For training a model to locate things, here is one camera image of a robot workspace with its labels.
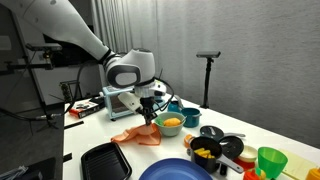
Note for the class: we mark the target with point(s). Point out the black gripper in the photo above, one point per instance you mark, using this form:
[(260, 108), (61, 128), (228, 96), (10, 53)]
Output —
[(148, 105)]

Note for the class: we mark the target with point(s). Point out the orange cloth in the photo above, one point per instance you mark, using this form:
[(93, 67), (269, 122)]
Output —
[(140, 133)]

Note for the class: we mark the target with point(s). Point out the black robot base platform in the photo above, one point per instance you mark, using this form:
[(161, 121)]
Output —
[(40, 170)]

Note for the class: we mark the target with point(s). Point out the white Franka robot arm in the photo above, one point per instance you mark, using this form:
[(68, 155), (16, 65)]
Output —
[(66, 26)]

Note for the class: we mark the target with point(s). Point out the small green toy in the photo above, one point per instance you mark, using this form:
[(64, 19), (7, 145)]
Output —
[(159, 122)]

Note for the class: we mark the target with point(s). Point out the orange toy fruit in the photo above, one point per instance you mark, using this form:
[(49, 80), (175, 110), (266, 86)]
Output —
[(172, 122)]

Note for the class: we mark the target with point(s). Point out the green bowl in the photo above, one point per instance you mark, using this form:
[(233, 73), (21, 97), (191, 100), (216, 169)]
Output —
[(170, 130)]

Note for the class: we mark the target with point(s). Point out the dark blue kettle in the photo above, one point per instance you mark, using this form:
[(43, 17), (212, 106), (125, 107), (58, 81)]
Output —
[(173, 107)]

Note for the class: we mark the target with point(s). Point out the light blue toaster oven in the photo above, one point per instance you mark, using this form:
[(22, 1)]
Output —
[(113, 105)]

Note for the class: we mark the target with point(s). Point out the teal pot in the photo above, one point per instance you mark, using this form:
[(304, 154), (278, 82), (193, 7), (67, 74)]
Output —
[(191, 118)]

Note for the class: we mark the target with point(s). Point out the small orange toy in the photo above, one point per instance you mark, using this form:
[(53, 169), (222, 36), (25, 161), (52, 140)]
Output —
[(188, 140)]

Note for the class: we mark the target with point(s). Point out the blue round plate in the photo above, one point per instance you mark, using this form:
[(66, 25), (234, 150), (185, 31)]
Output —
[(175, 170)]

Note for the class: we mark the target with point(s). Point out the black pan lid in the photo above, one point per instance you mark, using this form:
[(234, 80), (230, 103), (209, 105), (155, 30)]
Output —
[(210, 133)]

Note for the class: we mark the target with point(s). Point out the yellow toy fries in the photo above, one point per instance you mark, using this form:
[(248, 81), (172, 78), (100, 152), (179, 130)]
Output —
[(204, 153)]

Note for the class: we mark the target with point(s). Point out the black ridged grill tray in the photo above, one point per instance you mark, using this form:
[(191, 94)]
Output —
[(105, 163)]

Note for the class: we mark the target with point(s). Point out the red and black box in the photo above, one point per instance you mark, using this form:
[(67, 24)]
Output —
[(83, 109)]

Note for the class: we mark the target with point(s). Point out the long black tape strip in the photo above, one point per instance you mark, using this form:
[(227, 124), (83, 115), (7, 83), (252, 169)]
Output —
[(74, 125)]

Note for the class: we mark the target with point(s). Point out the black frying pan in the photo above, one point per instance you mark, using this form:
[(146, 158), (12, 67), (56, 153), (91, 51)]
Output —
[(233, 148)]

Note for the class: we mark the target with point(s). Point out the short black tape piece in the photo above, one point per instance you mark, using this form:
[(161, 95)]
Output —
[(67, 157)]

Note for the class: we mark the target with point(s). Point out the grey pleated curtain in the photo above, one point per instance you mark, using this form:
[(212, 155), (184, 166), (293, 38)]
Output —
[(123, 23)]

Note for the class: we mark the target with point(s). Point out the red plate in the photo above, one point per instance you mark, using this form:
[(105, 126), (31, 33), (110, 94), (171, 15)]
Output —
[(241, 164)]

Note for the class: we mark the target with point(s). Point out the black monitor screen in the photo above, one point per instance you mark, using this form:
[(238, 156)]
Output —
[(71, 53)]

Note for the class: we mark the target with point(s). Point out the small cream bowl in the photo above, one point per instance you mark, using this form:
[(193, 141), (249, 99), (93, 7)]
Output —
[(248, 153)]

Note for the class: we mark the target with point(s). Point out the red toy vegetable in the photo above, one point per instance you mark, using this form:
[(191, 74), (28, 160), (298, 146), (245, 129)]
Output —
[(251, 175)]

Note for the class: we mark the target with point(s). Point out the green plastic cup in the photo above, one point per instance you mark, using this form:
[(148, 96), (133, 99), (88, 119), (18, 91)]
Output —
[(271, 160)]

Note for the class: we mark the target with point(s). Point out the crumpled clear plastic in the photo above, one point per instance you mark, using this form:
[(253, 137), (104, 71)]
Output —
[(13, 173)]

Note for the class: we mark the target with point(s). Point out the pale yellow cutting board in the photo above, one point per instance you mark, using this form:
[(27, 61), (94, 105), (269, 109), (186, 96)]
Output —
[(300, 165)]

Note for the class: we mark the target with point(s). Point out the black camera stand pole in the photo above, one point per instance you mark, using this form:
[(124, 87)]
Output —
[(207, 83)]

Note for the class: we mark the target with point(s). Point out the black stereo camera bar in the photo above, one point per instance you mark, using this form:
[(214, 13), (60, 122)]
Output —
[(208, 54)]

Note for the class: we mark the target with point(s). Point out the small black frame stand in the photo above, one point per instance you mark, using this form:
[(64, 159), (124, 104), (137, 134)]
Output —
[(66, 91)]

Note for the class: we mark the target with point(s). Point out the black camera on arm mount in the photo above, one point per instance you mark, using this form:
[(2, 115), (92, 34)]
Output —
[(43, 47)]

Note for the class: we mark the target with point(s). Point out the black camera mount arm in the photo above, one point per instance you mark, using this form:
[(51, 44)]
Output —
[(30, 65)]

